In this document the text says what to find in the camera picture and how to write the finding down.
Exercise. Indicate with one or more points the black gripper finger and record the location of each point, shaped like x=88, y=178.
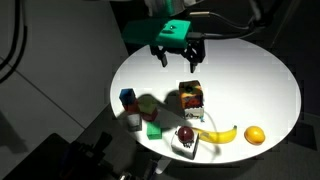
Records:
x=163, y=59
x=194, y=61

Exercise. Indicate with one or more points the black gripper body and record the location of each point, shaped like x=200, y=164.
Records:
x=196, y=45

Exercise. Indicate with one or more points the orange block with six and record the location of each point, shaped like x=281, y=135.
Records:
x=190, y=95

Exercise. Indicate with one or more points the lime green block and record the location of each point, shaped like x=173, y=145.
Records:
x=147, y=105

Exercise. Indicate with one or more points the blue block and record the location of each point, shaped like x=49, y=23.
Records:
x=127, y=95

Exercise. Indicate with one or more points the black white triangle pattern block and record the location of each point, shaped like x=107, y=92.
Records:
x=194, y=113

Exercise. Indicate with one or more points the orange red block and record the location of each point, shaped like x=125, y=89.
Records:
x=131, y=107

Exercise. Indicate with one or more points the gray block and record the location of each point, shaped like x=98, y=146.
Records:
x=134, y=122

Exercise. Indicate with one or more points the white black picture block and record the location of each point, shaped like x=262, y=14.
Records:
x=185, y=150

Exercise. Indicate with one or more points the yellow banana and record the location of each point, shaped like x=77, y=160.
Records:
x=218, y=136

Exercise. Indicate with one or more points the white table base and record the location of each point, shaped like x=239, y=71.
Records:
x=161, y=165

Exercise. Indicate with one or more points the black flat board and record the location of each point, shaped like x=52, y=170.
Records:
x=36, y=161

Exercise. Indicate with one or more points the black camera on stand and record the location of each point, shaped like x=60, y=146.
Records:
x=100, y=145

